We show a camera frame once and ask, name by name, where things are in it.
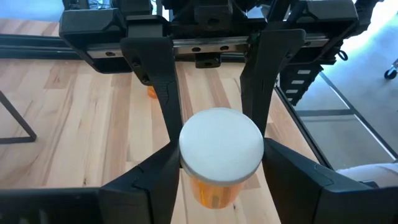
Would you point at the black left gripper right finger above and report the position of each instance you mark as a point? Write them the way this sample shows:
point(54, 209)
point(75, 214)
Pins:
point(304, 196)

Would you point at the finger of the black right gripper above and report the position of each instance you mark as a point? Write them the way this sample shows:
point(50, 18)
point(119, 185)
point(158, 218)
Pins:
point(267, 62)
point(155, 59)

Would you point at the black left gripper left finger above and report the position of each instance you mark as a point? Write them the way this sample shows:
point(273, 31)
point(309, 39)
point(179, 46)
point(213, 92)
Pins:
point(146, 196)

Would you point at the wide orange medicine bottle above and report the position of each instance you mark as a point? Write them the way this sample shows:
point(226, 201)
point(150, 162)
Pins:
point(220, 146)

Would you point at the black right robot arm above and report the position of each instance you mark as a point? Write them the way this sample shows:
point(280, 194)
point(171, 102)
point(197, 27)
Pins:
point(312, 77)

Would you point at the black caster wheel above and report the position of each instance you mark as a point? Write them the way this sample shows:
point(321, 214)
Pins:
point(391, 74)

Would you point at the wooden shelf black metal frame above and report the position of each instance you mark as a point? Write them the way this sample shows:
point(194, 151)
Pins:
point(15, 140)

